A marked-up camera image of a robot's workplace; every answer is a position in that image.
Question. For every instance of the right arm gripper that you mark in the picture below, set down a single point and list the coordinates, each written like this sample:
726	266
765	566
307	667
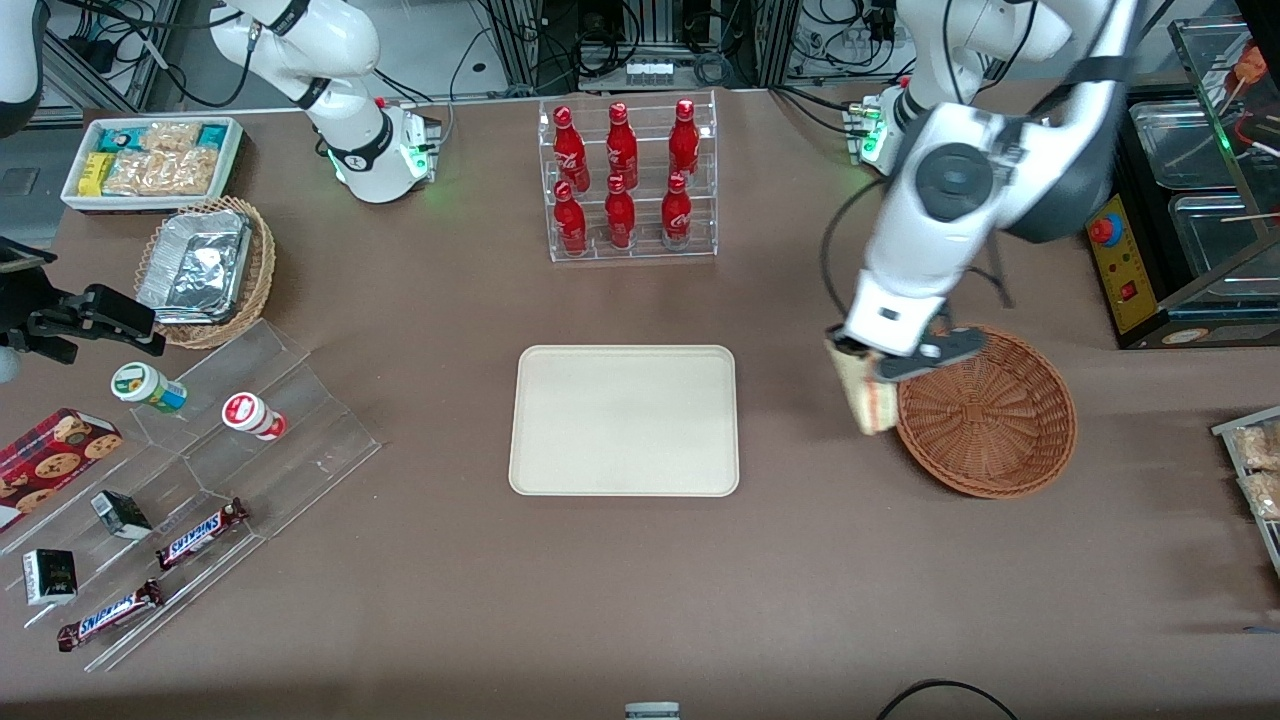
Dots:
28	305

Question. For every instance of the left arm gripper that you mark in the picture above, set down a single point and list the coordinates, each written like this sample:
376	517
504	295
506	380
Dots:
847	345

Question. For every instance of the triangular sandwich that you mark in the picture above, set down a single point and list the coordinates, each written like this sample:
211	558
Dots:
872	400

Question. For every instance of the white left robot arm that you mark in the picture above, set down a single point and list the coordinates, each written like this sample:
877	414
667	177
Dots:
905	240

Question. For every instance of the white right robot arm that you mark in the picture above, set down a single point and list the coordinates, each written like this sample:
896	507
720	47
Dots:
300	40

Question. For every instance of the round brown wicker basket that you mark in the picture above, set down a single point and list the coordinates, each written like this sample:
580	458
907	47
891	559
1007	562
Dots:
990	420

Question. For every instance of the light wicker basket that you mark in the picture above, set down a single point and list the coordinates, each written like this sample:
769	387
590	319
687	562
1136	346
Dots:
262	270

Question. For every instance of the cream rectangular serving tray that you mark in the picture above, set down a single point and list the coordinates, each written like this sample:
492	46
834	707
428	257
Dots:
624	420

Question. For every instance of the metal tray with pastries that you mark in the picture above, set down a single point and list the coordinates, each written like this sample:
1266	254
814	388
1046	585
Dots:
1228	432

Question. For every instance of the green label yogurt cup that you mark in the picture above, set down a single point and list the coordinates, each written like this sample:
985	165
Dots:
148	388

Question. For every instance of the aluminium foil container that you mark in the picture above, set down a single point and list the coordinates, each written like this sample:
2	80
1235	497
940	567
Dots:
195	268

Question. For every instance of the red cookie box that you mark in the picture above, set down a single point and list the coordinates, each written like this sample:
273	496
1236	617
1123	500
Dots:
50	460

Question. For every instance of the yellow snack packet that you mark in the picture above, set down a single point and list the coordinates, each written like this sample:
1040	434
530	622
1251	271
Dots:
96	174

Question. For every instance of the clear bag of crackers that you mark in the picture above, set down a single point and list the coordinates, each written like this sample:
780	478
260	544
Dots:
170	137
165	173

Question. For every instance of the small black carton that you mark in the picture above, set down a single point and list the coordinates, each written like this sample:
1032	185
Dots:
122	514
50	577

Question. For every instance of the red label yogurt cup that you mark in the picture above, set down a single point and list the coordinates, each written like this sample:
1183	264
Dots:
252	416

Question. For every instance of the teal snack packet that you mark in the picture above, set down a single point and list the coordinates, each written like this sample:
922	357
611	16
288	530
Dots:
212	135
120	139

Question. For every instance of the white rectangular snack bin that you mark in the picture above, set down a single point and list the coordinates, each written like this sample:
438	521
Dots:
232	160

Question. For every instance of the Snickers chocolate bar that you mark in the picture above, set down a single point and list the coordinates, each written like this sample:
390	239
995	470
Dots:
200	533
110	615

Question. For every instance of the clear acrylic stepped display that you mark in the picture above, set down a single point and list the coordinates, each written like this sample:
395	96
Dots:
300	440

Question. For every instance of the black food warmer machine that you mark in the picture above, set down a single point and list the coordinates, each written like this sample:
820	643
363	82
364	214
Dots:
1125	280

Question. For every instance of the red cola bottle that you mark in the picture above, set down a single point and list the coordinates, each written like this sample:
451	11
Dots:
570	222
570	150
621	148
684	145
677	215
620	218

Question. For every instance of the clear acrylic bottle rack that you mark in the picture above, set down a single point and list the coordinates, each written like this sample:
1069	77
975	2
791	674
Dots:
645	250

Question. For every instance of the white power strip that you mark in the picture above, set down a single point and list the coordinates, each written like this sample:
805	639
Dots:
648	71

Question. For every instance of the wrapped pastry bag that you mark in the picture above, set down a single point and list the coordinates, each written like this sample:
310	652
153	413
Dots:
1260	446
1265	495

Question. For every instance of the small grey device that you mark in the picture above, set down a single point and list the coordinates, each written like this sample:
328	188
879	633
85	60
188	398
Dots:
652	712

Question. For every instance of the aluminium profile rack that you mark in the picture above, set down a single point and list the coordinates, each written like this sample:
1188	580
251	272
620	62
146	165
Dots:
520	40

